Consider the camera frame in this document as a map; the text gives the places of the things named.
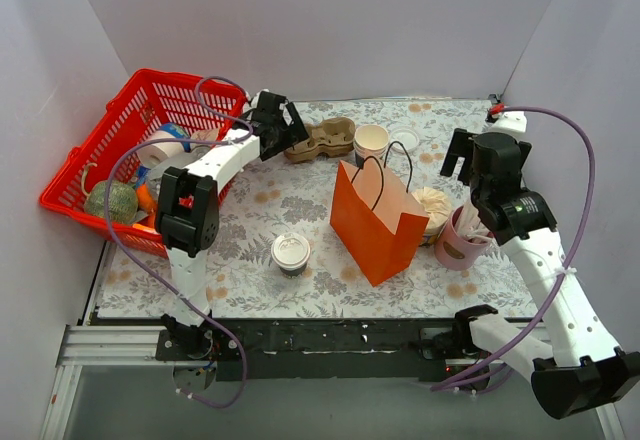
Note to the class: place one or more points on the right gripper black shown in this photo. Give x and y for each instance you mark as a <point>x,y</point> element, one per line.
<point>463,155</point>

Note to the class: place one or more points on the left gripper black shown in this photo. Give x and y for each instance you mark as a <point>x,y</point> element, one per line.
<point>282,123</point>

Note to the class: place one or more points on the cardboard cup carrier stack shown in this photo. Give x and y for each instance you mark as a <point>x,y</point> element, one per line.
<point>332,137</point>

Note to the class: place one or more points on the stack of paper cups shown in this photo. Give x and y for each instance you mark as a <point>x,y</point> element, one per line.
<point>370,140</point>

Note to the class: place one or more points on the orange paper bag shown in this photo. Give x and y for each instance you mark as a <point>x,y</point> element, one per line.
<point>376,218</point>

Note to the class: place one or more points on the white plastic cup lid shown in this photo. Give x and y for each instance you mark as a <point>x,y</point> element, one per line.
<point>290,251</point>

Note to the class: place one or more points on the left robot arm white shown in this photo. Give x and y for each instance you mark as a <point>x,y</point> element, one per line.
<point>188,209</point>

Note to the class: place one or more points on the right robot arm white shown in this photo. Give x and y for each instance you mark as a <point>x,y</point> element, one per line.
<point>582,366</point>

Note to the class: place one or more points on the beige printed pouch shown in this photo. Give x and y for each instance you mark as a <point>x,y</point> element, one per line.
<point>205,137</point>

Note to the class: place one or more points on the napkin filled paper tub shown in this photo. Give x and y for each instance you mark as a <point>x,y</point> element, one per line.
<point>438,208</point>

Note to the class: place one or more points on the pink cup holder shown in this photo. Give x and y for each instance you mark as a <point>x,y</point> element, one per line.
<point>456,252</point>

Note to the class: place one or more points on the floral table mat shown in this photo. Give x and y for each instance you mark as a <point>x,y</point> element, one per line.
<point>275,197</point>

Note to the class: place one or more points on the toilet paper roll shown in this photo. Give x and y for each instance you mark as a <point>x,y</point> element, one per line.
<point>154,154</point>

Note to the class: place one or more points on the orange fruit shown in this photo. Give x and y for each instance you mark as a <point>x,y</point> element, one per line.
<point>145,199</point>

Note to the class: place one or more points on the green netted melon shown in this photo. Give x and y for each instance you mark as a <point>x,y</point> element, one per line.
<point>122,202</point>

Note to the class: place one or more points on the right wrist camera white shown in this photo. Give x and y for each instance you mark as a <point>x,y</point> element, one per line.
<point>513,123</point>

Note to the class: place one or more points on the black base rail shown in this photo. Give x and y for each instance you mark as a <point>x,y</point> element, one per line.
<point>424,349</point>

